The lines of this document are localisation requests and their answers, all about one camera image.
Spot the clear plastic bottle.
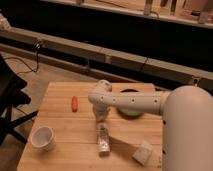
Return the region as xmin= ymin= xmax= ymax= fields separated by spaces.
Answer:
xmin=97 ymin=123 xmax=110 ymax=156

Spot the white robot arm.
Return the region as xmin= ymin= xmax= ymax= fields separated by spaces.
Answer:
xmin=88 ymin=80 xmax=213 ymax=171

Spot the orange carrot toy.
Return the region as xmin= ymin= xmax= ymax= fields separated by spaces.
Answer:
xmin=71 ymin=96 xmax=78 ymax=112

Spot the green bowl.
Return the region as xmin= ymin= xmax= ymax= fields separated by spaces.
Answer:
xmin=117 ymin=89 xmax=143 ymax=118

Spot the white sponge block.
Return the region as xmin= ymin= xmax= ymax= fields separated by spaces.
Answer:
xmin=132 ymin=141 xmax=153 ymax=165

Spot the white paper cup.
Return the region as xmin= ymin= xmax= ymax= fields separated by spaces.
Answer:
xmin=30 ymin=126 xmax=55 ymax=151

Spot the black cable on floor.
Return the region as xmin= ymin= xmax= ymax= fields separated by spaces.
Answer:
xmin=3 ymin=39 xmax=44 ymax=75

